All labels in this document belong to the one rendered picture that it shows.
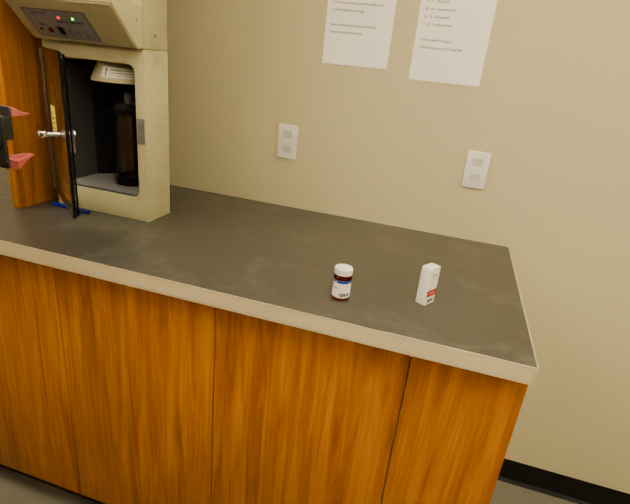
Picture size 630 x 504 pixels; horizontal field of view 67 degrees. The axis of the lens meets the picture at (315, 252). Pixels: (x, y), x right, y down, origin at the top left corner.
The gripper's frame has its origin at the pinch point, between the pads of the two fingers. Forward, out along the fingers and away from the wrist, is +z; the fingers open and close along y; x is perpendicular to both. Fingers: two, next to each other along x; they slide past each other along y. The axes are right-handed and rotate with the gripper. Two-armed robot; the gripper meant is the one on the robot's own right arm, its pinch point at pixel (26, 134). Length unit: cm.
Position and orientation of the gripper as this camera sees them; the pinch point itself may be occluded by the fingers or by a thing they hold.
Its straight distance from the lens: 136.5
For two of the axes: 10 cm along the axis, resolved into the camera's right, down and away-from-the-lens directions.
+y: 1.0, -9.3, -3.6
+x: -9.5, -2.0, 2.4
